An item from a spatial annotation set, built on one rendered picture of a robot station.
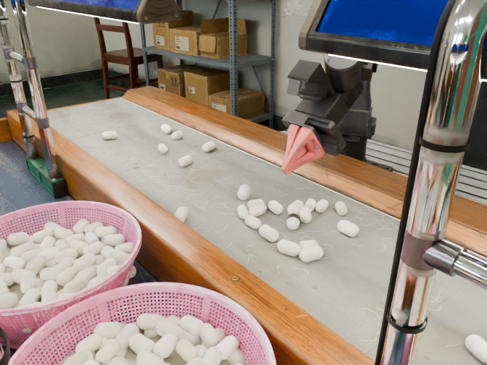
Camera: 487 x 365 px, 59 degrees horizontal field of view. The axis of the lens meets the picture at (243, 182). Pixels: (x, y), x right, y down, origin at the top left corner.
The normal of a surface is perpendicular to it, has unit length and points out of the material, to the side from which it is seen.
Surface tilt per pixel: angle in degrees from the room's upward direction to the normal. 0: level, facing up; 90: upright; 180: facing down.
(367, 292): 0
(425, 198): 90
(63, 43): 90
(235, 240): 0
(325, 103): 39
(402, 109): 90
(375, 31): 58
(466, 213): 0
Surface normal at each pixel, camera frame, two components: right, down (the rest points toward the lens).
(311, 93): 0.65, 0.32
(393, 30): -0.65, -0.24
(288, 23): -0.71, 0.30
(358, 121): -0.35, 0.33
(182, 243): 0.00, -0.90
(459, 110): -0.09, 0.43
